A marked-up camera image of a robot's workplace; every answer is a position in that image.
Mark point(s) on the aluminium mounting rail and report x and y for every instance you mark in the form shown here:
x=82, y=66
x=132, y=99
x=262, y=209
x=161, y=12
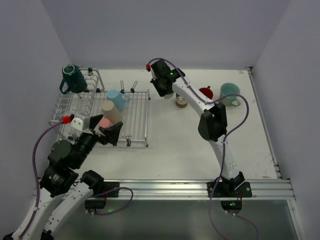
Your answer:
x=185, y=190

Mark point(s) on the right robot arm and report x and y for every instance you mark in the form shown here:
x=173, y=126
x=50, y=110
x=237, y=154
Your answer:
x=212, y=125

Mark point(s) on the black controller box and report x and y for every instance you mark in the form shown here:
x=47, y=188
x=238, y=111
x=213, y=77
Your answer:
x=232, y=206
x=94, y=204

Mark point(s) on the beige tumbler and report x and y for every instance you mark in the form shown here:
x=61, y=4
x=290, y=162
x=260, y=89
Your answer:
x=111, y=112

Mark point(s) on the left black controller box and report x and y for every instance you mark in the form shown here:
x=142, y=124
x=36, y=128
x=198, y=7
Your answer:
x=94, y=204

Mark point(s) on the pink cup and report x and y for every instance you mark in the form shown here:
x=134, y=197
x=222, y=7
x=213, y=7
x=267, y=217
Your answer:
x=105, y=123

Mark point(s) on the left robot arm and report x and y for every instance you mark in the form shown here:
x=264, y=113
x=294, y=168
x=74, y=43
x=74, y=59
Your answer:
x=60, y=191

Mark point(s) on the metal wire dish rack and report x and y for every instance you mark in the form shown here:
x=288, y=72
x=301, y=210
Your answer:
x=128, y=81

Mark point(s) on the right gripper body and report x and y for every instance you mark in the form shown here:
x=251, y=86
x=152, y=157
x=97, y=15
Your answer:
x=163, y=89

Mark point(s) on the light blue mug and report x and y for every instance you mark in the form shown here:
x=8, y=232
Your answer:
x=118, y=98

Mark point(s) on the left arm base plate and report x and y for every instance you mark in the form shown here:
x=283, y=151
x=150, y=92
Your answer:
x=106, y=189

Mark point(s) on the right black controller box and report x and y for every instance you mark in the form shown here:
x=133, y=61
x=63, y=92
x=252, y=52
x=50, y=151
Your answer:
x=232, y=206

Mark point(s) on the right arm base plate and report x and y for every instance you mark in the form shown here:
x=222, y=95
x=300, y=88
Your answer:
x=243, y=191

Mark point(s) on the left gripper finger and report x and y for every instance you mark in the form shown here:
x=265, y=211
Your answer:
x=94, y=121
x=110, y=135

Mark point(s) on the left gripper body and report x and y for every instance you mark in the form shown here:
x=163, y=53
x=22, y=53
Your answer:
x=99, y=135

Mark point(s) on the red mug black handle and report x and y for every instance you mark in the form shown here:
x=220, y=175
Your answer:
x=207, y=92

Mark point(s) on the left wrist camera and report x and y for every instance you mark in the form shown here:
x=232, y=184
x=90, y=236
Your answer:
x=80, y=122

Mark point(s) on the light green tumbler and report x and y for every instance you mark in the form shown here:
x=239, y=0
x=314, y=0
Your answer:
x=168, y=96

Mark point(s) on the dark green mug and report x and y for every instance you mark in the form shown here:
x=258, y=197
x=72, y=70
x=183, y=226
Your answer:
x=72, y=80

